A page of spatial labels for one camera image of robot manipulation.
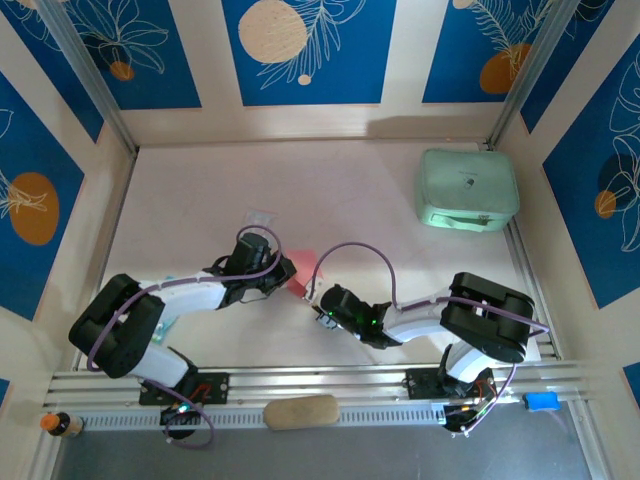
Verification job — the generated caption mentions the pink cloth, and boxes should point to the pink cloth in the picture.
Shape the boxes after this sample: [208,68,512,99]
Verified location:
[284,248,326,301]

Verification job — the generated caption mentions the small clear plastic bag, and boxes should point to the small clear plastic bag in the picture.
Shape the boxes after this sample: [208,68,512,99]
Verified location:
[242,208,279,236]

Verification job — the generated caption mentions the pale table mat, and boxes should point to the pale table mat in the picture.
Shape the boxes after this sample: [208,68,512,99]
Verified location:
[74,141,546,371]

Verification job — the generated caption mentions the tan oval pad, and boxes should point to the tan oval pad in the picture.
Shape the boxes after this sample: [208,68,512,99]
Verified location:
[263,394,341,431]

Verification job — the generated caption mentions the teal plastic packet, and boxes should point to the teal plastic packet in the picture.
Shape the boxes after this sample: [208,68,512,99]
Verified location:
[153,316,180,345]

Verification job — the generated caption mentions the black controller board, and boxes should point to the black controller board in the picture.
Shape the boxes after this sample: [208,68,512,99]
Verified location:
[442,402,485,435]
[159,403,202,427]

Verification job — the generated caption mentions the mint green zip pouch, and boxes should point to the mint green zip pouch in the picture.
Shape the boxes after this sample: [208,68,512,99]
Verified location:
[415,148,521,233]

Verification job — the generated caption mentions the small blue box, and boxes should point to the small blue box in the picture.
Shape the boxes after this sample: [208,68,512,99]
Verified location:
[523,392,560,413]

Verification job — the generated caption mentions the small bottle orange cap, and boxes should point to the small bottle orange cap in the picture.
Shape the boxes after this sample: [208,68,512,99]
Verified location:
[39,411,85,440]

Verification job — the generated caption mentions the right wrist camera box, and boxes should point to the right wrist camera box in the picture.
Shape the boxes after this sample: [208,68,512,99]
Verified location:
[303,278,327,304]

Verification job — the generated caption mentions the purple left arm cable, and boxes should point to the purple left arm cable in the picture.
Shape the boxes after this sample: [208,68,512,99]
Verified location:
[87,225,283,450]

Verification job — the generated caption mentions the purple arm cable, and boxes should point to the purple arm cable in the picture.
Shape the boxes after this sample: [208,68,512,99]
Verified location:
[87,225,283,450]
[309,242,550,435]

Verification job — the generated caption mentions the aluminium mounting rail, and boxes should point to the aluminium mounting rail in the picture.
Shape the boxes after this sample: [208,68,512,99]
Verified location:
[43,362,599,409]

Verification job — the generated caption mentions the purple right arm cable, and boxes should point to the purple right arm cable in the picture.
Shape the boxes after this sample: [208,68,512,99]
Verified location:
[309,242,550,435]

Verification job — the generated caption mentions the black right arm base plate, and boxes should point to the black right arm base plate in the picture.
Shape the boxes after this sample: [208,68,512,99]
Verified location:
[405,368,499,400]

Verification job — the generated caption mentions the slotted grey cable duct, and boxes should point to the slotted grey cable duct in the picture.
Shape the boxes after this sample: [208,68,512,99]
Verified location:
[74,403,566,430]

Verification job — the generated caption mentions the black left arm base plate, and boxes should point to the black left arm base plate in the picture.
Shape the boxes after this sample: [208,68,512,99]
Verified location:
[138,372,230,406]

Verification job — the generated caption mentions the aluminium frame post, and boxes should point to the aluminium frame post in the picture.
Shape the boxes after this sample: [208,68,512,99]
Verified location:
[487,0,574,149]
[37,0,139,154]

